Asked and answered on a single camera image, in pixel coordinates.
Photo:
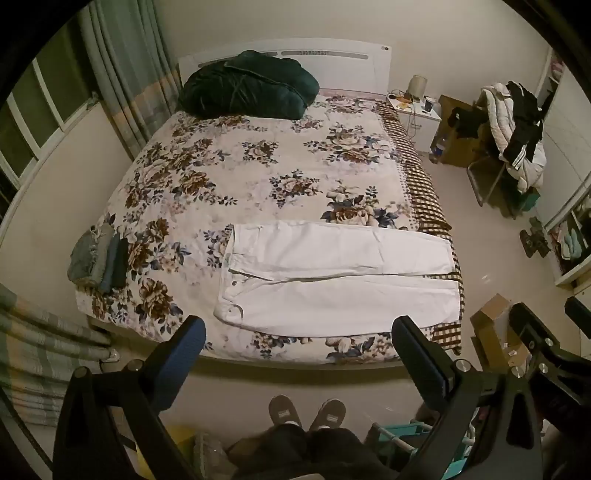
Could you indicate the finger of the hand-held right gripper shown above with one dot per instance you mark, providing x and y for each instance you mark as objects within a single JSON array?
[
  {"x": 581, "y": 311},
  {"x": 525, "y": 323}
]

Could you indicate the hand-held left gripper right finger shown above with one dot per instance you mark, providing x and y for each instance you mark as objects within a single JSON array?
[{"x": 418, "y": 355}]

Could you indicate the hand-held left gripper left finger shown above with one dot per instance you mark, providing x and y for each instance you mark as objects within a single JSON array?
[{"x": 184, "y": 350}]

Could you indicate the black white striped track pants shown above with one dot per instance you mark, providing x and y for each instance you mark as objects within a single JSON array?
[{"x": 524, "y": 124}]

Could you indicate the small open cardboard box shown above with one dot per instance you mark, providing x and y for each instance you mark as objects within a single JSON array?
[{"x": 496, "y": 323}]

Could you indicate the teal folded cloth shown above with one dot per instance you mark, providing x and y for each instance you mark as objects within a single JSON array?
[{"x": 572, "y": 242}]

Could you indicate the dark furry slipper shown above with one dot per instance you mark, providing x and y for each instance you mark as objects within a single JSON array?
[{"x": 533, "y": 243}]

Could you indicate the teal plastic rack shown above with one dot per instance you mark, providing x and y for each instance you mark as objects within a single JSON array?
[{"x": 406, "y": 436}]

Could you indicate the clear plastic bag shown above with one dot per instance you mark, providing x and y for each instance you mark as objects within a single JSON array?
[{"x": 210, "y": 450}]

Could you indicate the person's right shoe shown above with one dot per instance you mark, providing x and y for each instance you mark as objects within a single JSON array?
[{"x": 327, "y": 414}]

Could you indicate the person's shoe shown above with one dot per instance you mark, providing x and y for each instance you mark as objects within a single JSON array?
[
  {"x": 285, "y": 410},
  {"x": 327, "y": 414}
]

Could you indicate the dark folded garment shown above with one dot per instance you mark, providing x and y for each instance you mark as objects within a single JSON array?
[{"x": 121, "y": 261}]

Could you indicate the blue folded garment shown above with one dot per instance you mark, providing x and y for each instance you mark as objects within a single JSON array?
[{"x": 110, "y": 265}]

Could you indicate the person's left shoe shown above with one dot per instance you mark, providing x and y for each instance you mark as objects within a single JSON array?
[{"x": 285, "y": 410}]

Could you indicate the teal box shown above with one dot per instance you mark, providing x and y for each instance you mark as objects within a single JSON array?
[{"x": 531, "y": 199}]

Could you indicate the person's right leg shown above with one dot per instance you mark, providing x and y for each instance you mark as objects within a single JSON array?
[{"x": 341, "y": 454}]

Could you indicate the person's leg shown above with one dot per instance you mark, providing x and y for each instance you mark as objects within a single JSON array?
[
  {"x": 272, "y": 452},
  {"x": 341, "y": 454}
]

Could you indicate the person's left leg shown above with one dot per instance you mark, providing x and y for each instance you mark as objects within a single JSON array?
[{"x": 272, "y": 452}]

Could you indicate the grey folded garment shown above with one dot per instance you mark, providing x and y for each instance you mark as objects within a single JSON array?
[{"x": 90, "y": 254}]

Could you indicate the green striped curtain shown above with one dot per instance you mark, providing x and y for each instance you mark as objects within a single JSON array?
[
  {"x": 41, "y": 350},
  {"x": 124, "y": 69}
]

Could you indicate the white wardrobe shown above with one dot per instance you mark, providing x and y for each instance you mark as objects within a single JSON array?
[{"x": 563, "y": 152}]

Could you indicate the brown checked bed sheet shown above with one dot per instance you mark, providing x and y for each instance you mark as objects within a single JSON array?
[{"x": 422, "y": 194}]

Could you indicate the bed with floral sheet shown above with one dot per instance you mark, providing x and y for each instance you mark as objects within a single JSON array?
[{"x": 258, "y": 184}]

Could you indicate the large brown cardboard box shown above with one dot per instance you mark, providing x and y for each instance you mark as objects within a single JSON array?
[{"x": 457, "y": 147}]

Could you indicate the clear plastic bottle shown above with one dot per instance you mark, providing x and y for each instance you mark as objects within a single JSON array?
[{"x": 440, "y": 146}]

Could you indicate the chair with piled jackets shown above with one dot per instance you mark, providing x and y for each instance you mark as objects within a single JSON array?
[{"x": 498, "y": 120}]

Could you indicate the black garment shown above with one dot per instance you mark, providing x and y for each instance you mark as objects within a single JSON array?
[{"x": 466, "y": 122}]

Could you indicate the white nightstand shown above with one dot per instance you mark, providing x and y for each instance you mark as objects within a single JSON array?
[{"x": 422, "y": 127}]

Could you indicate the dark cup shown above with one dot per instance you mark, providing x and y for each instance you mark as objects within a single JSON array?
[{"x": 428, "y": 105}]

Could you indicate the beige table lamp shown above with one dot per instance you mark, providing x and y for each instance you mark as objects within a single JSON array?
[{"x": 417, "y": 87}]

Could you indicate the dark green duvet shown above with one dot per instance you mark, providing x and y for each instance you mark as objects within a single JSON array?
[{"x": 244, "y": 87}]

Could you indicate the white framed window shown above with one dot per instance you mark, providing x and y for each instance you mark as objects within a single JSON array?
[{"x": 41, "y": 115}]

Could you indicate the white bed headboard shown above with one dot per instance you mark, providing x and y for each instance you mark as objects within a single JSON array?
[{"x": 351, "y": 64}]

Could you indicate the metal frame chair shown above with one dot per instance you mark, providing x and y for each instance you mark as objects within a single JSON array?
[{"x": 485, "y": 177}]

